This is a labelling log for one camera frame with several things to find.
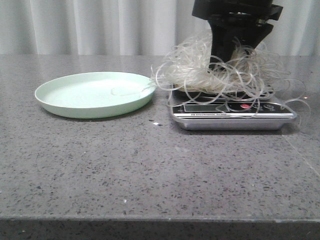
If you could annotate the translucent white vermicelli bundle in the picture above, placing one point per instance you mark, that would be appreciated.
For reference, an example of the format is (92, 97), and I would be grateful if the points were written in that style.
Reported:
(257, 72)

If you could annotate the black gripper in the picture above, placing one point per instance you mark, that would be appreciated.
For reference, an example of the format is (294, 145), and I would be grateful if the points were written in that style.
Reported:
(255, 13)

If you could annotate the black silver kitchen scale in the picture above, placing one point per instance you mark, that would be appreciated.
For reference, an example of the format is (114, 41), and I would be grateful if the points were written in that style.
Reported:
(199, 111)

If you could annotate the white pleated curtain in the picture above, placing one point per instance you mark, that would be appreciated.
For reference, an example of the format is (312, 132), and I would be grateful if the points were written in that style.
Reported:
(95, 27)

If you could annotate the pale green round plate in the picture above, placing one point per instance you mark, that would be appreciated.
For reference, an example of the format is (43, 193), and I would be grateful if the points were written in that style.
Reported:
(94, 95)

